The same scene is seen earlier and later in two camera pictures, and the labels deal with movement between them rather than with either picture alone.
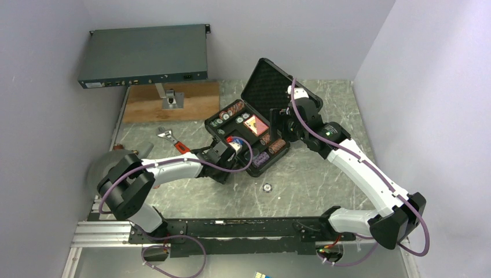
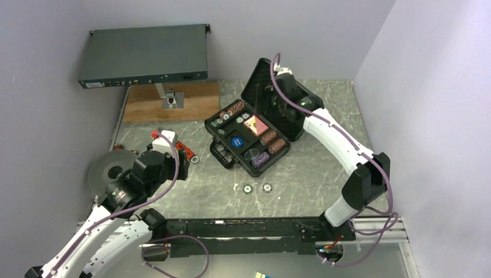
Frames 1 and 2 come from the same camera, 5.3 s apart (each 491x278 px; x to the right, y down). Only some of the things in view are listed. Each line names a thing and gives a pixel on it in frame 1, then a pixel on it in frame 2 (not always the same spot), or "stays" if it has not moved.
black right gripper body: x=291 y=131 to x=277 y=103
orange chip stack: x=277 y=146 stays
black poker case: x=246 y=122 stays
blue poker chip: x=267 y=187 stays
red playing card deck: x=257 y=127 stays
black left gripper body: x=220 y=176 to x=182 y=174
